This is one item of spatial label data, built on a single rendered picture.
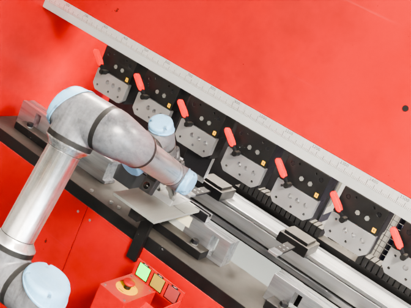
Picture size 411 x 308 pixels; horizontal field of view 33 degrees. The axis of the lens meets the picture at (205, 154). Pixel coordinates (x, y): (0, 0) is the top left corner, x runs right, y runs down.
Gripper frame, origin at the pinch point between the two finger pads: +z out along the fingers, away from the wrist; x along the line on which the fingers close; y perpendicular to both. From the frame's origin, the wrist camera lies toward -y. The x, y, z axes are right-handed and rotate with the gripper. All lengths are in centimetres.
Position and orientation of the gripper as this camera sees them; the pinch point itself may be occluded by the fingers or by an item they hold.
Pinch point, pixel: (164, 195)
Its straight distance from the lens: 227.9
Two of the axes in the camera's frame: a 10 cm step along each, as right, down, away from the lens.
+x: -7.8, -4.8, 4.1
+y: 6.3, -6.2, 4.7
